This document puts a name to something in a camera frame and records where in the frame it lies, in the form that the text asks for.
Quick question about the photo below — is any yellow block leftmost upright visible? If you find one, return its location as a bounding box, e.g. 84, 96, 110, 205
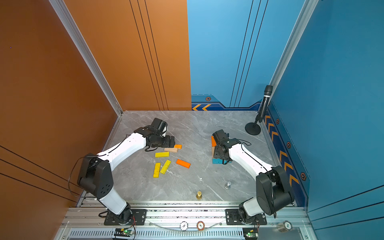
153, 163, 161, 178

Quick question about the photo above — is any black microphone on stand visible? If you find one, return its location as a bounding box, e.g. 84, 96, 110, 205
245, 85, 273, 136

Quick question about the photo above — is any copper round token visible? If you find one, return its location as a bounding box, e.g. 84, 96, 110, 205
197, 221, 205, 231

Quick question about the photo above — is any teal block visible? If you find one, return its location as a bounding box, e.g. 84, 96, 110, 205
212, 159, 229, 165

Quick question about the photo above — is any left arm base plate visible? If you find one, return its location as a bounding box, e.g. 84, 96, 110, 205
103, 209, 148, 226

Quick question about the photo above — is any yellow block horizontal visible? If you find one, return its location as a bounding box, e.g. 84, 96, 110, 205
155, 152, 170, 158

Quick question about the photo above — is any white round token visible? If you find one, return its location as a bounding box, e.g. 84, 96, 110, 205
180, 221, 189, 231

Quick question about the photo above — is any brass weight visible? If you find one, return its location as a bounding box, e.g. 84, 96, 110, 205
196, 191, 203, 200

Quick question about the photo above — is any yellow block tilted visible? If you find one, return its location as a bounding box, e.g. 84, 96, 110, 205
160, 160, 171, 174

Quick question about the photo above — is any green circuit board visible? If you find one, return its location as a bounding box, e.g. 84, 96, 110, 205
113, 228, 135, 240
243, 228, 259, 240

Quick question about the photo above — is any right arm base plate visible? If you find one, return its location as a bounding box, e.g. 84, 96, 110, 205
225, 209, 267, 226

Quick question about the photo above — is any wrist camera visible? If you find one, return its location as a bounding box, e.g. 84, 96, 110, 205
150, 118, 168, 135
213, 130, 229, 146

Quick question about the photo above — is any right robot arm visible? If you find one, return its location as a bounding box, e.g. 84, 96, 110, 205
212, 130, 295, 225

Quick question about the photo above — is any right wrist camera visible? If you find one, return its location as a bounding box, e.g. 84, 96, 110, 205
213, 130, 229, 146

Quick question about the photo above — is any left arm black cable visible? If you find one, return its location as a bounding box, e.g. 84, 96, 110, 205
67, 134, 133, 199

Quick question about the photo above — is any silver weight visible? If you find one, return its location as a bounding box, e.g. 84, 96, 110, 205
225, 182, 232, 190

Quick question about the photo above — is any right green circuit board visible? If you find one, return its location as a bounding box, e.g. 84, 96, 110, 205
243, 228, 259, 240

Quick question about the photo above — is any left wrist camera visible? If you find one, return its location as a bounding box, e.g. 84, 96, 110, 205
150, 118, 168, 135

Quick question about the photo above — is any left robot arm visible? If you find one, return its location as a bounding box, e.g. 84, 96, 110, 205
78, 126, 176, 225

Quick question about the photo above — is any left green circuit board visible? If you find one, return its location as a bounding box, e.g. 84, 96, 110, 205
113, 228, 135, 240

